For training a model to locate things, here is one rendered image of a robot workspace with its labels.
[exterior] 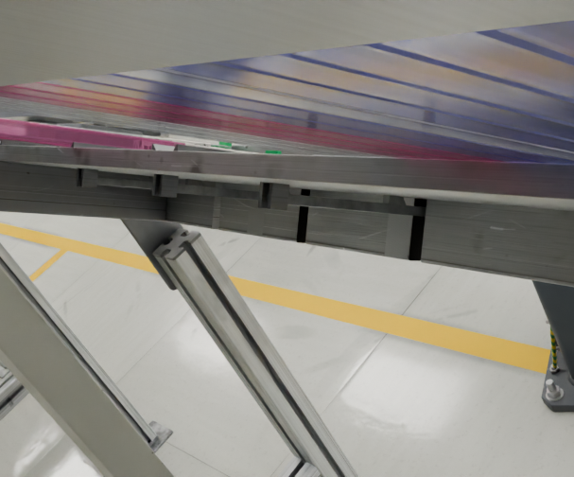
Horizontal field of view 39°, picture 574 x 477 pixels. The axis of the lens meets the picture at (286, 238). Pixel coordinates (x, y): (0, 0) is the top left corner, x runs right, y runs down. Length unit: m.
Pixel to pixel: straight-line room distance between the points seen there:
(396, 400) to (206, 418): 0.42
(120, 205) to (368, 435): 0.81
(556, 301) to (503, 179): 0.96
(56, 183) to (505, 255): 0.38
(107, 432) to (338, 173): 0.81
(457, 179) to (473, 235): 0.23
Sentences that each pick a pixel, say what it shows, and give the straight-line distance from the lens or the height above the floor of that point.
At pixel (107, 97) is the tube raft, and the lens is 0.17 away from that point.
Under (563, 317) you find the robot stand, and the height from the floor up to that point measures 0.16.
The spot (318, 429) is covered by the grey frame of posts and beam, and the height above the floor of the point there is 0.35.
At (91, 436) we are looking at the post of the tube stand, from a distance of 1.06.
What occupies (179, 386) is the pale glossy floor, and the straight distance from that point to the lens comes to 1.79.
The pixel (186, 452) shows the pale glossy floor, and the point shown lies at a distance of 1.63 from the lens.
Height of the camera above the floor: 0.97
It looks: 29 degrees down
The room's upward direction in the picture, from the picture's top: 30 degrees counter-clockwise
